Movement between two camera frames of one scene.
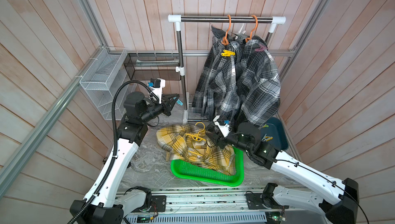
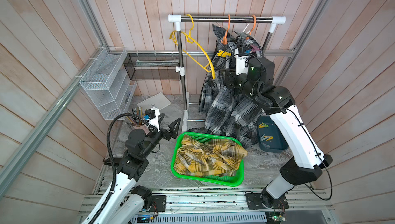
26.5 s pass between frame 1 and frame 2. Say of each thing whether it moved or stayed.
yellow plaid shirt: moved
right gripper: moved
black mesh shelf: stayed
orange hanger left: stayed
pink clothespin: moved
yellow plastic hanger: moved
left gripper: moved
